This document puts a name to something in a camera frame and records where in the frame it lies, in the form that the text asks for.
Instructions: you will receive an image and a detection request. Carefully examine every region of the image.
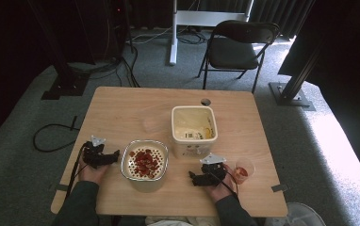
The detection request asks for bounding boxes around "clear plastic cup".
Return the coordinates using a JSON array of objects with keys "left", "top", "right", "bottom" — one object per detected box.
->
[
  {"left": 141, "top": 116, "right": 164, "bottom": 134},
  {"left": 233, "top": 157, "right": 256, "bottom": 186}
]

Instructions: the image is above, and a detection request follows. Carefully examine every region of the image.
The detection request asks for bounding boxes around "white round object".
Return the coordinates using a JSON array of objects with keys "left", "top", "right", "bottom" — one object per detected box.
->
[{"left": 285, "top": 202, "right": 327, "bottom": 226}]

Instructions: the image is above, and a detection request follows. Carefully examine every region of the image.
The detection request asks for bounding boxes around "white bowl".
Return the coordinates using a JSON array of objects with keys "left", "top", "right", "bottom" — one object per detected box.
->
[{"left": 130, "top": 178, "right": 167, "bottom": 193}]

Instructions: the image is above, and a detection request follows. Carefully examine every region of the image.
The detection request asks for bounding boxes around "white standing desk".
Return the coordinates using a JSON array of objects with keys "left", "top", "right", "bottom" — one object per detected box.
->
[{"left": 168, "top": 0, "right": 254, "bottom": 67}]

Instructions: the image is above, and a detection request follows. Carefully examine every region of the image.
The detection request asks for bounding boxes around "small clump of red berries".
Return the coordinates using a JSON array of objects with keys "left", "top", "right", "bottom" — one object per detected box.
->
[{"left": 236, "top": 167, "right": 250, "bottom": 179}]

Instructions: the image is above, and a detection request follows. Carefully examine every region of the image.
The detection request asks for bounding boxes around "white cloth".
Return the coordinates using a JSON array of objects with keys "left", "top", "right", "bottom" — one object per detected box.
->
[{"left": 144, "top": 215, "right": 202, "bottom": 226}]

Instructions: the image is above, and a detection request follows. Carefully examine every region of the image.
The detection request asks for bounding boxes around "left hand-held gripper cable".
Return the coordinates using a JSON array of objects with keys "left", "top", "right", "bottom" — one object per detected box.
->
[{"left": 64, "top": 142, "right": 89, "bottom": 202}]

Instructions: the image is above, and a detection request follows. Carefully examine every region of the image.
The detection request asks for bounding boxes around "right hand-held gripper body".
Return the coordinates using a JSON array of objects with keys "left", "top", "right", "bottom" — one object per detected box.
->
[{"left": 199, "top": 153, "right": 228, "bottom": 186}]

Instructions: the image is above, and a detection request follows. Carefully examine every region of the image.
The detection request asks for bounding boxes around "black folding chair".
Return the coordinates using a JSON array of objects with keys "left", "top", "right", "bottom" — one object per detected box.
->
[{"left": 197, "top": 20, "right": 282, "bottom": 95}]

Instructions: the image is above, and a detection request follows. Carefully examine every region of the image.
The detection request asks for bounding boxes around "bundle of floor cables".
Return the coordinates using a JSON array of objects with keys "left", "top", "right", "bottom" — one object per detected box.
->
[{"left": 68, "top": 40, "right": 142, "bottom": 89}]

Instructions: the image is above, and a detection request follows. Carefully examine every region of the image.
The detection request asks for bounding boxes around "glass bowl of red fruit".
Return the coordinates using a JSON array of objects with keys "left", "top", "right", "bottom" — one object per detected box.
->
[{"left": 120, "top": 138, "right": 170, "bottom": 183}]

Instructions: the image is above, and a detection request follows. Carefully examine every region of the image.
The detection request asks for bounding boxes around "white square plastic container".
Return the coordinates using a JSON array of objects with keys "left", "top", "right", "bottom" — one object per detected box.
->
[{"left": 171, "top": 105, "right": 220, "bottom": 160}]

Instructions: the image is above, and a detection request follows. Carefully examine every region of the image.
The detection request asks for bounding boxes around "person's left hand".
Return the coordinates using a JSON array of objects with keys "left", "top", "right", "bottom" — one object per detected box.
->
[{"left": 77, "top": 157, "right": 110, "bottom": 186}]

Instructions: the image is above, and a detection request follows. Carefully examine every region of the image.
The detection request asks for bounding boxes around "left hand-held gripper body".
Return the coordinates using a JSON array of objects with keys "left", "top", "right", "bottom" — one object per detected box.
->
[{"left": 82, "top": 135, "right": 111, "bottom": 170}]

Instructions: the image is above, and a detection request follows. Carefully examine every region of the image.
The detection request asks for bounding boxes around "right hand-held gripper cable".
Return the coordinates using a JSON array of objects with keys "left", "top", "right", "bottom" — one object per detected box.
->
[{"left": 211, "top": 165, "right": 241, "bottom": 202}]

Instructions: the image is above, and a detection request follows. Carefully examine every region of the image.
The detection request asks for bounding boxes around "person's right hand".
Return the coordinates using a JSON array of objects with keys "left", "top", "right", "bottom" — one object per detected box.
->
[{"left": 205, "top": 165, "right": 239, "bottom": 203}]

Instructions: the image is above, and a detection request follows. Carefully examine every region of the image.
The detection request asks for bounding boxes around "grey tape strip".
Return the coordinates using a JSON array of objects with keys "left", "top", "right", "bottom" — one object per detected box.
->
[
  {"left": 270, "top": 184, "right": 290, "bottom": 193},
  {"left": 49, "top": 183, "right": 70, "bottom": 193}
]

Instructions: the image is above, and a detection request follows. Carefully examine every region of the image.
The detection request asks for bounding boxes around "large heap of red berries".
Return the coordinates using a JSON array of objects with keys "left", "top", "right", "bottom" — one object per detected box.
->
[{"left": 128, "top": 149, "right": 160, "bottom": 179}]

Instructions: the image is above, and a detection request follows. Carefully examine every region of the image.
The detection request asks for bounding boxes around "black metal stand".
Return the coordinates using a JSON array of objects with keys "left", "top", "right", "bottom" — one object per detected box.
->
[
  {"left": 26, "top": 0, "right": 91, "bottom": 101},
  {"left": 268, "top": 31, "right": 317, "bottom": 112}
]

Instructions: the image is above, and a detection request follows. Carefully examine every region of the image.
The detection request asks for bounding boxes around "hand-held gripper cable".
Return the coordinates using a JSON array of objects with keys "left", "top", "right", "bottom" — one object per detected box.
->
[
  {"left": 64, "top": 142, "right": 89, "bottom": 202},
  {"left": 211, "top": 165, "right": 241, "bottom": 202}
]

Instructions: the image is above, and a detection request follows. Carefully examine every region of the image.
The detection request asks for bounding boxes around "black looped floor cable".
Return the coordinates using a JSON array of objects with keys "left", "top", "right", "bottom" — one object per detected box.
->
[{"left": 32, "top": 115, "right": 82, "bottom": 153}]

